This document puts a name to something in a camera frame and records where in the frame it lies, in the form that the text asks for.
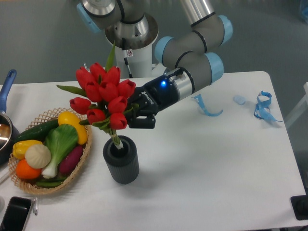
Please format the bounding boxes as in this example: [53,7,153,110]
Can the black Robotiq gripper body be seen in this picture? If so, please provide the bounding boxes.
[128,75,180,116]

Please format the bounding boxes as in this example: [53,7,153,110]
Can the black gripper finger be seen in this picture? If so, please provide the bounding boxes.
[126,115,156,128]

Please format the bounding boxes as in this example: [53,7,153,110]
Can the red tulip bouquet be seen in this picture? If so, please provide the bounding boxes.
[58,48,139,150]

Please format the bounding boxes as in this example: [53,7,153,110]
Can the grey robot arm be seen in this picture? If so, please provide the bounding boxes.
[77,0,233,128]

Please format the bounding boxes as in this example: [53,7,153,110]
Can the dark grey ribbed vase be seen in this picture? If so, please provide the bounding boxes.
[103,135,140,184]

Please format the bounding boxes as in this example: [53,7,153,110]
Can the blue curled ribbon strip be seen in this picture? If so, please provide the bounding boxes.
[192,94,223,117]

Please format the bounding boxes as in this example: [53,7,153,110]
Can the pale blue cap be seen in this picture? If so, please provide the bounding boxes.
[233,95,246,105]

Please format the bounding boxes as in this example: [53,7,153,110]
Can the yellow squash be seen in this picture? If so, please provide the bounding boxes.
[57,111,88,145]

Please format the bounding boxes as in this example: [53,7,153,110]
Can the green bok choy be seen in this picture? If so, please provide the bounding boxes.
[42,124,78,179]

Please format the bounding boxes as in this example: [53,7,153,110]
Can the purple sweet potato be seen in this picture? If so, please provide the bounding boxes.
[59,145,83,176]

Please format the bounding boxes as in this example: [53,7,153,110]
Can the blue knotted ribbon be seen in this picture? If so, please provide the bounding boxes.
[253,91,283,123]

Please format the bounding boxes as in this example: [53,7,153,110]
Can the green cucumber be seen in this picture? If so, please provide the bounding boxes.
[15,120,59,142]

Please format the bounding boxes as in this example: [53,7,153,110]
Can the green pea pods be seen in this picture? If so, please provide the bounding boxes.
[35,177,66,188]

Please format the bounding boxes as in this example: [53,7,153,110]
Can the yellow bell pepper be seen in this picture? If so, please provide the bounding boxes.
[12,140,43,160]

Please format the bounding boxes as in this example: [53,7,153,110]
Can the orange fruit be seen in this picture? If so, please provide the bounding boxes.
[16,159,41,180]

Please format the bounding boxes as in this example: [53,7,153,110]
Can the woven wicker basket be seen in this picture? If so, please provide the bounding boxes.
[8,108,92,195]

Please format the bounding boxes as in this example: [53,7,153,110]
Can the clear pen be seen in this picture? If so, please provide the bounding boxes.
[33,197,39,216]

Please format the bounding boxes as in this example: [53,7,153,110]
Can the black smartphone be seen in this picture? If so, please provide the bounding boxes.
[0,196,32,231]

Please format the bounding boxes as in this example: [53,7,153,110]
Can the black device at edge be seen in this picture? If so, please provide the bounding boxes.
[290,195,308,220]

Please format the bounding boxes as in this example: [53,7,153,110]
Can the white metal frame bracket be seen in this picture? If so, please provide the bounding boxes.
[76,60,166,82]

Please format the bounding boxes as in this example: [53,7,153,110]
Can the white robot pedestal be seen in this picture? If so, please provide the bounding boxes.
[115,45,152,78]

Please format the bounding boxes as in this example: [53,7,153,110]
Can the blue handled saucepan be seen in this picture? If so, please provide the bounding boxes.
[0,69,19,165]

